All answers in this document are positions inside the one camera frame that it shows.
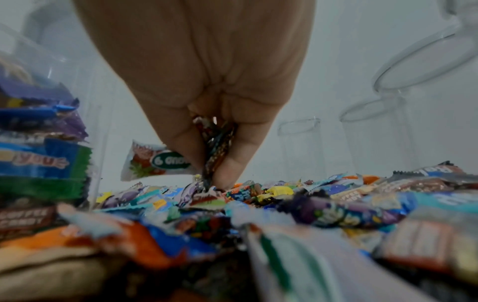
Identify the person's right hand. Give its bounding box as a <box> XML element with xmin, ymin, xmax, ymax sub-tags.
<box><xmin>72</xmin><ymin>0</ymin><xmax>317</xmax><ymax>190</ymax></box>

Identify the dark candy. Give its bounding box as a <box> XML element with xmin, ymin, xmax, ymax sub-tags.
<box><xmin>193</xmin><ymin>116</ymin><xmax>239</xmax><ymax>184</ymax></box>

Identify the small transparent plastic jar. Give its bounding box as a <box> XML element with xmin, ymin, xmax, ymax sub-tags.
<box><xmin>0</xmin><ymin>23</ymin><xmax>102</xmax><ymax>243</ymax></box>
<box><xmin>340</xmin><ymin>94</ymin><xmax>419</xmax><ymax>178</ymax></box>
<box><xmin>278</xmin><ymin>117</ymin><xmax>328</xmax><ymax>184</ymax></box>

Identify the pile of colourful candies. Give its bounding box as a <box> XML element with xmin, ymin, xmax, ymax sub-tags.
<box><xmin>0</xmin><ymin>139</ymin><xmax>478</xmax><ymax>302</ymax></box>

